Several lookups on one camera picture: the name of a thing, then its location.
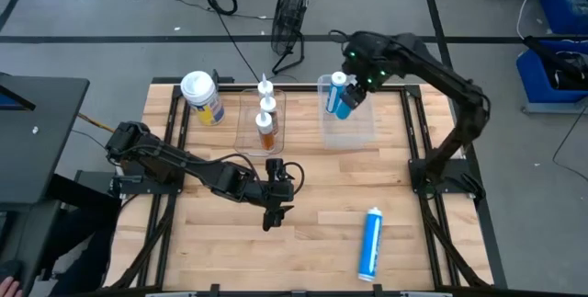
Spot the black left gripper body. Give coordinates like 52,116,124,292
256,158,296,233

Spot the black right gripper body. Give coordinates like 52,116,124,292
356,64,387,94

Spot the blue silicone sealant tube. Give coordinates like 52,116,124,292
324,71,348,115
357,206,384,283
334,97,356,121

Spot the wide clear plastic bin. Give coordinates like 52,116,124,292
316,74,376,151

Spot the narrow clear plastic bin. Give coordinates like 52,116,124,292
233,87,288,158

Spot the black floor fan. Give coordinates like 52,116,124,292
269,0,311,76

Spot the white-lidded yellow-blue canister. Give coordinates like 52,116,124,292
179,70,226,127

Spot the blue plastic storage bin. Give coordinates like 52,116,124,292
540,0,588,36
515,39,588,105

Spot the black metal stand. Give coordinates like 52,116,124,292
0,172,123,297

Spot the black monitor with blue screen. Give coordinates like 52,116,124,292
0,84,37,112

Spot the person's hand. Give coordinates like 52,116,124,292
0,276,23,297

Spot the black aluminium table frame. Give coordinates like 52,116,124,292
103,75,506,297

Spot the thin black floor cable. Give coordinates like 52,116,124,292
197,0,264,85

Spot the yellow cable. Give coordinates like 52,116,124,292
76,112,116,133

